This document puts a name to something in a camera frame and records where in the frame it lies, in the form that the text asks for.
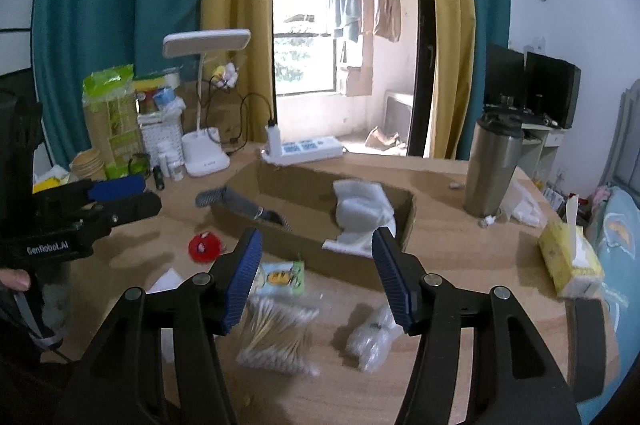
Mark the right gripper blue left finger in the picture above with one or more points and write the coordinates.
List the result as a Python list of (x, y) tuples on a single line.
[(233, 275)]

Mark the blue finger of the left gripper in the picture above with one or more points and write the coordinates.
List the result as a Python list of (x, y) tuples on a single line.
[(125, 209), (116, 189)]

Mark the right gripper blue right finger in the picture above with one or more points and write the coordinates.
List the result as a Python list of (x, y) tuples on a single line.
[(401, 275)]

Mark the cartoon tissue packet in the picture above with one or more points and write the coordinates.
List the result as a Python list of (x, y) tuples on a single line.
[(279, 279)]

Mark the red spider face plush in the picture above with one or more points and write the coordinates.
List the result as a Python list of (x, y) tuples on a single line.
[(205, 247)]

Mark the grey sock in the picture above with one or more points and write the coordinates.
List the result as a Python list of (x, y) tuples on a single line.
[(237, 204)]

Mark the white cloth towel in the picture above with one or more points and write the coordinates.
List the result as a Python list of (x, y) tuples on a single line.
[(361, 208)]

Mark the clear bubble wrap roll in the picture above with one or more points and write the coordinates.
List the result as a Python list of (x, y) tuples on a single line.
[(370, 343)]

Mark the cotton swab pack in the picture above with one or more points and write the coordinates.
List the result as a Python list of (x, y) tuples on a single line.
[(276, 336)]

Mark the person's left hand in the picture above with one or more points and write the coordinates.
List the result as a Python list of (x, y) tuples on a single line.
[(16, 279)]

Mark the stack of paper cups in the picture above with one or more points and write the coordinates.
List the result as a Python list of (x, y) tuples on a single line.
[(88, 165)]

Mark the green lens glasses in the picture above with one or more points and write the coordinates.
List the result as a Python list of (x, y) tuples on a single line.
[(139, 164)]

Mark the white pill bottle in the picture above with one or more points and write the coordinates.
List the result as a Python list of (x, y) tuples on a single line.
[(164, 160), (175, 166)]

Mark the green paper cup pack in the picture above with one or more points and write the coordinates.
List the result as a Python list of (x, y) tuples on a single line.
[(112, 118)]

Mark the white perforated basket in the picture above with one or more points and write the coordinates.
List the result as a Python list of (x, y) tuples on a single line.
[(160, 134)]

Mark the brown cardboard box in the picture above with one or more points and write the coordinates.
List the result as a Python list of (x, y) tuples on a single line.
[(305, 199)]

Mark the white usb charger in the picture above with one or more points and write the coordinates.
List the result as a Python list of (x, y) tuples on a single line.
[(274, 143)]

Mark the white power strip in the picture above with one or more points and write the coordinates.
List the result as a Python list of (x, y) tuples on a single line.
[(303, 151)]

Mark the clear plastic bag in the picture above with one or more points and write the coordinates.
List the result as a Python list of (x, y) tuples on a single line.
[(519, 204)]

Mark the steel travel mug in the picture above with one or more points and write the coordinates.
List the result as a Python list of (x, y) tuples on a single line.
[(496, 148)]

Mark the yellow tissue pack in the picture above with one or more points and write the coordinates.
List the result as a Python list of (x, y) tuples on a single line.
[(573, 266)]

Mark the white computer desk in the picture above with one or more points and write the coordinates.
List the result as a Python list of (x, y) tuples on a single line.
[(540, 147)]

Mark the teal left curtain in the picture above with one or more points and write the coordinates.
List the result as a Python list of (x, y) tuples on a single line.
[(120, 20)]

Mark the blue patterned bedding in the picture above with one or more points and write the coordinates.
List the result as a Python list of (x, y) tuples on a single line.
[(614, 236)]

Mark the black computer monitor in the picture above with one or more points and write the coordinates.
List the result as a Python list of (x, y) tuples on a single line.
[(535, 88)]

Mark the yellow left curtain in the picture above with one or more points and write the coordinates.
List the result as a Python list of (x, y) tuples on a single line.
[(240, 5)]

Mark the yellow curtain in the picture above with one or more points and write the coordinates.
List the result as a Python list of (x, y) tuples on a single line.
[(240, 5), (455, 44)]

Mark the grey bed headboard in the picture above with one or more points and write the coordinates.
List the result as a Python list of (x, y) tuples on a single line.
[(622, 167)]

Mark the yellow right curtain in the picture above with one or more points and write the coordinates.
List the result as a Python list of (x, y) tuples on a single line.
[(455, 44)]

